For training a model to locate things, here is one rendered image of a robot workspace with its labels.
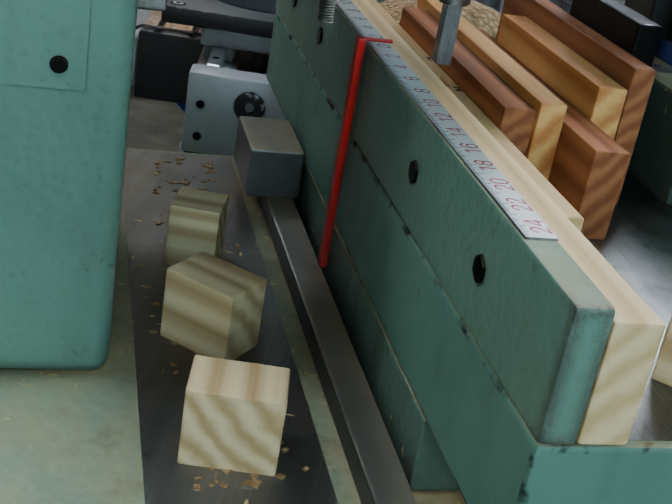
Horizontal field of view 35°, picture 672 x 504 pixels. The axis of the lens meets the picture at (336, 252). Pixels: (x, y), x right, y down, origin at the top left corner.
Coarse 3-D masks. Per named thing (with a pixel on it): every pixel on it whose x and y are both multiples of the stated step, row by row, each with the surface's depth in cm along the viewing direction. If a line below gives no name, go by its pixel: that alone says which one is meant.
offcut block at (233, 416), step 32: (192, 384) 48; (224, 384) 48; (256, 384) 49; (288, 384) 49; (192, 416) 48; (224, 416) 48; (256, 416) 48; (192, 448) 49; (224, 448) 49; (256, 448) 49
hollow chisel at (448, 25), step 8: (448, 8) 61; (456, 8) 61; (440, 16) 62; (448, 16) 61; (456, 16) 61; (440, 24) 61; (448, 24) 61; (456, 24) 61; (440, 32) 61; (448, 32) 61; (456, 32) 61; (440, 40) 61; (448, 40) 61; (440, 48) 62; (448, 48) 62; (432, 56) 62; (440, 56) 62; (448, 56) 62; (440, 64) 62; (448, 64) 62
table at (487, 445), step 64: (320, 128) 71; (320, 192) 70; (384, 192) 57; (640, 192) 63; (384, 256) 56; (640, 256) 54; (384, 320) 55; (448, 320) 46; (448, 384) 46; (448, 448) 45; (512, 448) 39; (576, 448) 38; (640, 448) 38
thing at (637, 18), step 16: (576, 0) 66; (592, 0) 64; (608, 0) 64; (576, 16) 66; (592, 16) 64; (608, 16) 62; (624, 16) 61; (640, 16) 61; (608, 32) 62; (624, 32) 60; (640, 32) 59; (656, 32) 59; (624, 48) 60; (640, 48) 59; (656, 48) 60; (656, 64) 65
